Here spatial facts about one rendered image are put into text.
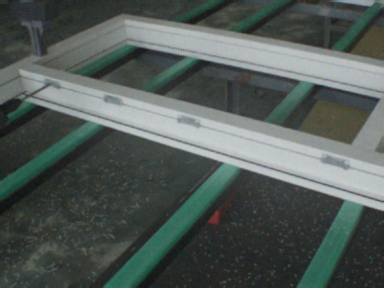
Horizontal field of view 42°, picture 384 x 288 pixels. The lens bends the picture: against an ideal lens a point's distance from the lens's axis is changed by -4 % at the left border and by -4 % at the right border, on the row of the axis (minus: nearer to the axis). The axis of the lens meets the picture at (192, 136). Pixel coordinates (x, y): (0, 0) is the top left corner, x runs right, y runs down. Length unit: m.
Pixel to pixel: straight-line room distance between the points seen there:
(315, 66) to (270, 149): 0.42
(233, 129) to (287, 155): 0.11
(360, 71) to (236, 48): 0.34
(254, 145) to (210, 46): 0.54
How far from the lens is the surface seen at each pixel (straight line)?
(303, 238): 1.24
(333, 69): 1.31
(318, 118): 1.63
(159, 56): 1.59
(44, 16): 1.30
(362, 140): 0.95
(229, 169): 0.97
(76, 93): 1.19
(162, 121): 1.05
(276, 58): 1.36
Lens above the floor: 1.41
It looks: 30 degrees down
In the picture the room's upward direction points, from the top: 2 degrees counter-clockwise
